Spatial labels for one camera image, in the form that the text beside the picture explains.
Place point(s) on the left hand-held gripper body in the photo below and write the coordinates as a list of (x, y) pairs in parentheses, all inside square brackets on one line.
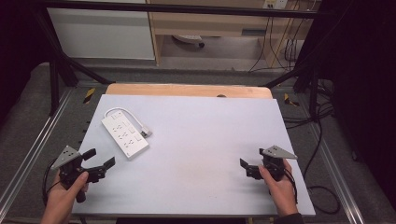
[(66, 157)]

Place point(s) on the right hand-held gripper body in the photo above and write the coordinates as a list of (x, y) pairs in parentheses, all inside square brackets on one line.
[(275, 154)]

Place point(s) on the person's right hand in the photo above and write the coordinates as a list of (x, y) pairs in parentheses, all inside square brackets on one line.
[(283, 193)]

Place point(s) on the person's left hand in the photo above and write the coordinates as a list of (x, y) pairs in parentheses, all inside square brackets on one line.
[(60, 200)]

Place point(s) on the white power strip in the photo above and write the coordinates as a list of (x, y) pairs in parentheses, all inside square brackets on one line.
[(124, 135)]

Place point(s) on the light wooden table board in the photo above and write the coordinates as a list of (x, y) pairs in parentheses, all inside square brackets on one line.
[(186, 90)]

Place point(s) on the black curtain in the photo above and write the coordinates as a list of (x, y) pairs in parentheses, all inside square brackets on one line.
[(364, 93), (18, 46)]

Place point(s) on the white cabinet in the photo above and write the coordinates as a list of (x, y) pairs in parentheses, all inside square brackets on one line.
[(102, 34)]

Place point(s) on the office chair base with caster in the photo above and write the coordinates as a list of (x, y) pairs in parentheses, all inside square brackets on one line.
[(190, 39)]

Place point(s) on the aluminium floor rail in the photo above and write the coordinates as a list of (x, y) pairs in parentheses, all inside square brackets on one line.
[(34, 146), (337, 174)]

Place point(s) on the black metal frame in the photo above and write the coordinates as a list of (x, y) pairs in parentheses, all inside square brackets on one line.
[(59, 71)]

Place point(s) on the white wall socket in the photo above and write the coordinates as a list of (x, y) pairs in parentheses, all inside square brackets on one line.
[(275, 3)]

